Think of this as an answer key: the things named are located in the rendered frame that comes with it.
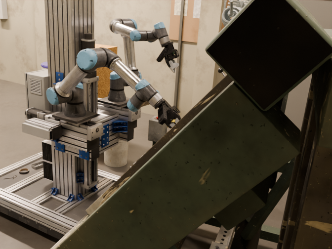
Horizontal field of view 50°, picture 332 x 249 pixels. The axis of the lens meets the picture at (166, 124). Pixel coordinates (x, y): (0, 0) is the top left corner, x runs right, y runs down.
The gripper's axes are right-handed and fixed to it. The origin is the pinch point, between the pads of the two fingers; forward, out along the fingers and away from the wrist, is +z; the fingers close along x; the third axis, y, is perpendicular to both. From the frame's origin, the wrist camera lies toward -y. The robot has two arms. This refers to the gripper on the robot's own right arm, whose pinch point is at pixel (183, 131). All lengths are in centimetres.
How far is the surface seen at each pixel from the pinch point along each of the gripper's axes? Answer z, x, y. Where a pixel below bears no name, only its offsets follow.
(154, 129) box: -15, 55, 78
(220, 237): 37, -8, -56
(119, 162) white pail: -21, 162, 157
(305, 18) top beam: -2, -82, -130
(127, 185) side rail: -2, -51, -130
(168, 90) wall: -57, 138, 349
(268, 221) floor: 115, 61, 125
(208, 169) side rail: 3, -62, -130
